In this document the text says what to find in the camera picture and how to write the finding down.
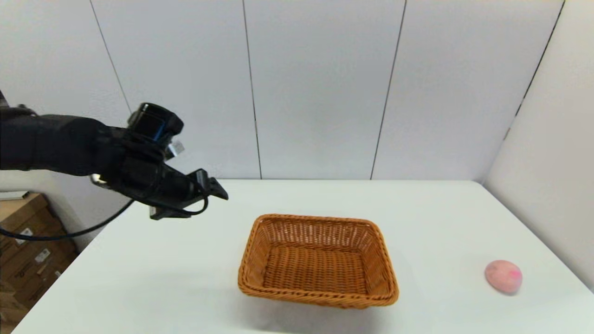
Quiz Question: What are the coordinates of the orange woven wicker basket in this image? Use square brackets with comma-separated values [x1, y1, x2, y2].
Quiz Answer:
[238, 214, 400, 309]

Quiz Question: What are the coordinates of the pink peach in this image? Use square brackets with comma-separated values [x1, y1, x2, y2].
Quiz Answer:
[484, 260, 523, 295]

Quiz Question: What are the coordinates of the cardboard box with white label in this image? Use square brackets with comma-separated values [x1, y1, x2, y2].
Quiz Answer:
[0, 234, 78, 290]
[0, 194, 63, 260]
[0, 262, 77, 312]

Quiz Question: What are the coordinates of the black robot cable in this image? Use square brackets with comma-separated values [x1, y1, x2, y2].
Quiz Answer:
[0, 176, 209, 241]

